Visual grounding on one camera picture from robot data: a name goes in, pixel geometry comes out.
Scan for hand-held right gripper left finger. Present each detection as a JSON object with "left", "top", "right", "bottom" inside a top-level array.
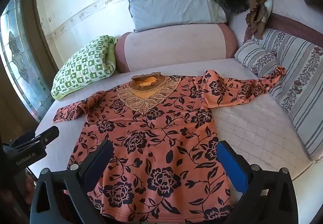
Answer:
[{"left": 30, "top": 139, "right": 115, "bottom": 224}]

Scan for pink bolster cushion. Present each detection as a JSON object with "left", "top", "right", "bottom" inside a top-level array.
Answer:
[{"left": 115, "top": 23, "right": 238, "bottom": 73}]

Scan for small striped floral pillow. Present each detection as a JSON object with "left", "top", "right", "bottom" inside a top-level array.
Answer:
[{"left": 234, "top": 39, "right": 280, "bottom": 75}]

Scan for stained glass window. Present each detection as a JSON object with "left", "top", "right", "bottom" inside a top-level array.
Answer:
[{"left": 0, "top": 0, "right": 55, "bottom": 116}]

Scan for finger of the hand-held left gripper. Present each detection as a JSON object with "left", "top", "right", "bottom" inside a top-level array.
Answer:
[{"left": 32, "top": 126, "right": 60, "bottom": 149}]

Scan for grey-blue pillow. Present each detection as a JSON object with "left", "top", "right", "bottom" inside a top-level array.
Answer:
[{"left": 124, "top": 0, "right": 229, "bottom": 33}]

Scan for pink maroon sofa backrest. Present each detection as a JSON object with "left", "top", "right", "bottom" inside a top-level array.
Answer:
[{"left": 243, "top": 0, "right": 323, "bottom": 45}]

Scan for large striped floral pillow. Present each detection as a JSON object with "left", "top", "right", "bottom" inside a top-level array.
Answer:
[{"left": 252, "top": 28, "right": 323, "bottom": 162}]

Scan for pink quilted mattress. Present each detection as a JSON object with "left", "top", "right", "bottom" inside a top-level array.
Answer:
[{"left": 35, "top": 58, "right": 311, "bottom": 189}]

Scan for orange black floral blouse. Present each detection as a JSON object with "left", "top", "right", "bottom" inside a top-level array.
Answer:
[{"left": 52, "top": 70, "right": 286, "bottom": 223}]

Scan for brown patterned cloth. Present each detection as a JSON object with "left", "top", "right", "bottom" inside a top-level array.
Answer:
[{"left": 228, "top": 0, "right": 290, "bottom": 39}]

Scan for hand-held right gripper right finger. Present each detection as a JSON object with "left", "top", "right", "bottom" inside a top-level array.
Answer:
[{"left": 216, "top": 140, "right": 299, "bottom": 224}]

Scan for green checkered pillow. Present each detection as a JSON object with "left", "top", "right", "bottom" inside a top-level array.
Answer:
[{"left": 50, "top": 35, "right": 119, "bottom": 101}]

